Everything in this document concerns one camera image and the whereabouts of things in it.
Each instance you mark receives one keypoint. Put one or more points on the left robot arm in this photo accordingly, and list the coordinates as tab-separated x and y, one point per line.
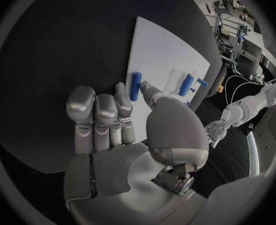
252	103

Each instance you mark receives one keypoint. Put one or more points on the long blue cylinder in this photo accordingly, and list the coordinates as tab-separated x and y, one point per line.
135	86
186	84

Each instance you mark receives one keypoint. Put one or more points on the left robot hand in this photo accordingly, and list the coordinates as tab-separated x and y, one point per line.
216	130

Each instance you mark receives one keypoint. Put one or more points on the small yellow object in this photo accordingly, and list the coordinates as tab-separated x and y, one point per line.
220	89

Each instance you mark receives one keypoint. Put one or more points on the desk with computer screen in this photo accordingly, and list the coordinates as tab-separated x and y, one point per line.
251	50

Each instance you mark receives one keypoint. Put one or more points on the white task board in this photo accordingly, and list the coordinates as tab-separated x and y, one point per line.
161	56

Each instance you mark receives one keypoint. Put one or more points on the small blue peg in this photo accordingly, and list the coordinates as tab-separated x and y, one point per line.
192	90
188	103

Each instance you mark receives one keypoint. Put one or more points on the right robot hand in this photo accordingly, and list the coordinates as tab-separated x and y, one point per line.
119	172

